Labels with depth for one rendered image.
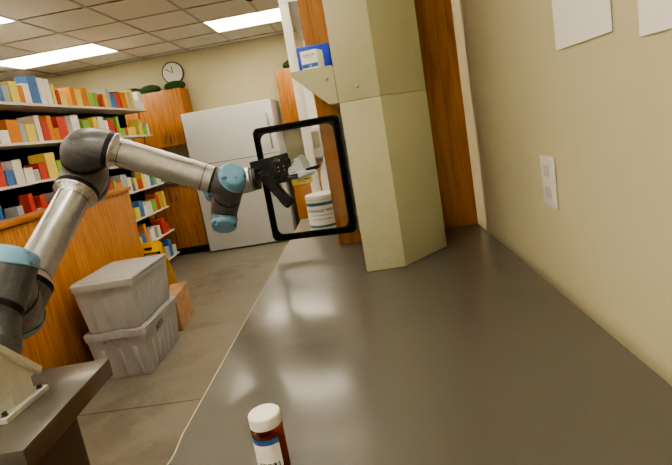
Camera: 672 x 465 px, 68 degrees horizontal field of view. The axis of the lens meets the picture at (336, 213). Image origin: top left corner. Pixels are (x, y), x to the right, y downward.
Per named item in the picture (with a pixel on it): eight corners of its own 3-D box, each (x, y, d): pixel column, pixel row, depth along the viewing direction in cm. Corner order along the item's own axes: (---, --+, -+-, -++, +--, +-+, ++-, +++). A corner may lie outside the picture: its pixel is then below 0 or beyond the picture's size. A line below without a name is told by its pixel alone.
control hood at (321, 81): (342, 106, 164) (337, 75, 162) (339, 103, 132) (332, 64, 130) (308, 112, 165) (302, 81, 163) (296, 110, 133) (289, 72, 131)
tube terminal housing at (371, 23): (437, 233, 170) (405, -4, 157) (456, 258, 138) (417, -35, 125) (364, 244, 172) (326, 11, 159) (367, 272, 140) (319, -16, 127)
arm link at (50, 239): (-40, 312, 102) (69, 133, 137) (-23, 341, 113) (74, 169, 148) (23, 324, 104) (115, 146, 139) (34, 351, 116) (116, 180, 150)
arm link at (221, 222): (213, 212, 136) (213, 181, 142) (208, 235, 145) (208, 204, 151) (242, 214, 139) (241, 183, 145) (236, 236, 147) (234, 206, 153)
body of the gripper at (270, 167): (286, 153, 146) (246, 163, 147) (293, 182, 147) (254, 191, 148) (289, 151, 153) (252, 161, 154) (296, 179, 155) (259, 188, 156)
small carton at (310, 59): (325, 71, 143) (322, 49, 142) (319, 70, 139) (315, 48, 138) (309, 74, 145) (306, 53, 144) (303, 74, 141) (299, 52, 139)
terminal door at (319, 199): (357, 231, 170) (338, 113, 163) (273, 241, 177) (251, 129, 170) (358, 231, 171) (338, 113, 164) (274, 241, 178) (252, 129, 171)
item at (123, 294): (178, 294, 369) (167, 252, 364) (143, 328, 310) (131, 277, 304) (124, 302, 372) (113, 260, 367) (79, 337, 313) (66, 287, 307)
